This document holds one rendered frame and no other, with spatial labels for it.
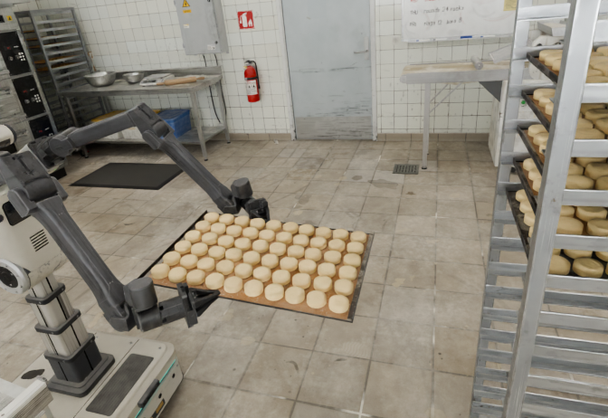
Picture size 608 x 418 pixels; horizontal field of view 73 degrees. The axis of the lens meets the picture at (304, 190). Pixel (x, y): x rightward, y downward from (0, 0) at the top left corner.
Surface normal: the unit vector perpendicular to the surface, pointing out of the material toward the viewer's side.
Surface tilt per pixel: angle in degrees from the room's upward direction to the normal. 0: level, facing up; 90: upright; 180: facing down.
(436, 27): 90
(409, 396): 0
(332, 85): 90
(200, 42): 90
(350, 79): 90
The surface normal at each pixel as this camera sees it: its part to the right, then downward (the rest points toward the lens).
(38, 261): 0.96, 0.04
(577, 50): -0.28, 0.43
